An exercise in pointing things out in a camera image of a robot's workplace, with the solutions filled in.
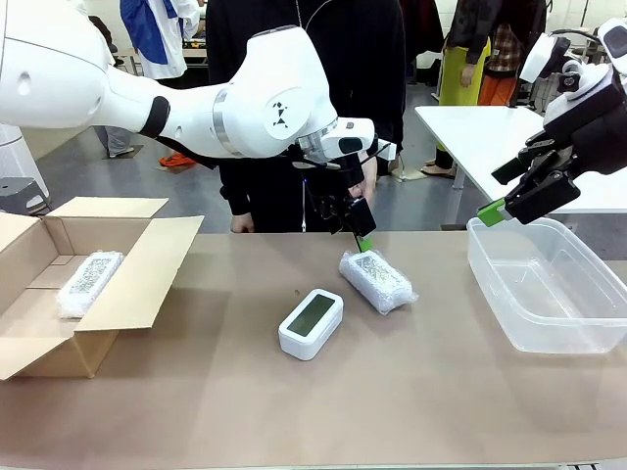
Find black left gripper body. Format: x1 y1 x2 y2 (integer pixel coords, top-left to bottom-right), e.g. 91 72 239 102
301 156 366 200

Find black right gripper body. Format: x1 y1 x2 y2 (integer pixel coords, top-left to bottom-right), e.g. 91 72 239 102
543 68 627 175

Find bubble-wrapped clock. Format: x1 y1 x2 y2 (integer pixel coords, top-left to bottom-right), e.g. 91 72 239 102
56 250 124 320
338 248 418 315

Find white unwrapped digital clock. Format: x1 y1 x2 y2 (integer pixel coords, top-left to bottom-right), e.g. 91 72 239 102
277 288 345 362

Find person's left hand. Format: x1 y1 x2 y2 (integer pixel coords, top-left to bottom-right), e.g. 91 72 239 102
348 156 379 202

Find white background table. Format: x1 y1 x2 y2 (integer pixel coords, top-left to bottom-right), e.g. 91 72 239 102
414 105 627 224

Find mannequin plaid shirt orange trousers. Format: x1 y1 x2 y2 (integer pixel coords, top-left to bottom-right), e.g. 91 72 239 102
478 22 548 108

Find clear plastic bin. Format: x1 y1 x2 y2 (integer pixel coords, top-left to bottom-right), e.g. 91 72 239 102
465 216 627 354

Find mannequin with yellow apron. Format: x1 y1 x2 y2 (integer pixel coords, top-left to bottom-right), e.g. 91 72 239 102
420 0 494 176

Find person in black hoodie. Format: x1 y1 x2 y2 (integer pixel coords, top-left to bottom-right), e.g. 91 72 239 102
205 0 407 234

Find black hanging garment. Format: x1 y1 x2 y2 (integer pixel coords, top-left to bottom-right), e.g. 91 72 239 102
401 0 445 56

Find orange cloth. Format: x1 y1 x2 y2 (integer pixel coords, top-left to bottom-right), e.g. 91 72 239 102
157 151 197 170

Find open cardboard box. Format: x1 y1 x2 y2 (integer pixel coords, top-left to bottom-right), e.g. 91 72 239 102
0 196 206 382

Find mannequin blue and white shirt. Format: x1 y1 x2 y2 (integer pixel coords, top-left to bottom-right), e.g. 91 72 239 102
120 0 200 82

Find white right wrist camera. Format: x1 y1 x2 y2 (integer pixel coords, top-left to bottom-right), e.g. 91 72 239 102
519 32 611 99

